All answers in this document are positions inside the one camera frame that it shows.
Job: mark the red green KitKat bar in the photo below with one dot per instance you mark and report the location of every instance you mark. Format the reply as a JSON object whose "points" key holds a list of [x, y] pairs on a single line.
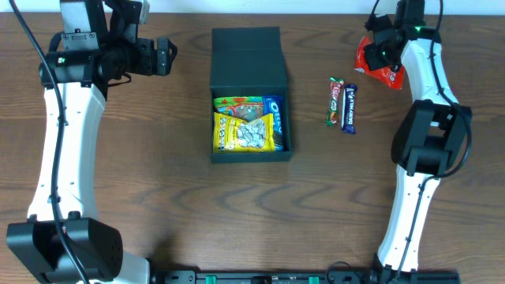
{"points": [[336, 85]]}

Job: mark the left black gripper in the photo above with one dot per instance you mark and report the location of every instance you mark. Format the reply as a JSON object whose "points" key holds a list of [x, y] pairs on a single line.
{"points": [[161, 55]]}

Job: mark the black gift box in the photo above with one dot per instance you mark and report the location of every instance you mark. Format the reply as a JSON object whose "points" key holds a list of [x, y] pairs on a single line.
{"points": [[249, 62]]}

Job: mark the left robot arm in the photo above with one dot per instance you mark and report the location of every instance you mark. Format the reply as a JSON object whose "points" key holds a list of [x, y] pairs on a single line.
{"points": [[62, 239]]}

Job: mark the purple Dairy Milk bar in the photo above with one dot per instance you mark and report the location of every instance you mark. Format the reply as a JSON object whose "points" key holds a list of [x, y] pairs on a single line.
{"points": [[348, 106]]}

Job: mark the green Haribo worms bag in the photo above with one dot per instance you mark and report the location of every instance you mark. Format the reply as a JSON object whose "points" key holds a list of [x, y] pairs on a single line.
{"points": [[246, 108]]}

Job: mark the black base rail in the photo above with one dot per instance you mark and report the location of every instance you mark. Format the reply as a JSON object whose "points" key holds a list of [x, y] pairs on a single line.
{"points": [[278, 277]]}

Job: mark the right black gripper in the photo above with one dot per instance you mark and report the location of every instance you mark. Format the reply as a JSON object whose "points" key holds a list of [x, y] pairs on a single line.
{"points": [[373, 23]]}

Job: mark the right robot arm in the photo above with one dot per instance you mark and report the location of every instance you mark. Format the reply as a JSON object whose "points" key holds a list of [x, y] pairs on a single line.
{"points": [[432, 143]]}

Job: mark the yellow sunflower seed bag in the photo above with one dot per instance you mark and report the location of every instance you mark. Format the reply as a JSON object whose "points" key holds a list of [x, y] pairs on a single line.
{"points": [[233, 134]]}

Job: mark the blue Oreo cookie pack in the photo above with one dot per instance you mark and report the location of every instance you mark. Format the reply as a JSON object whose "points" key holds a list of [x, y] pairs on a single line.
{"points": [[273, 105]]}

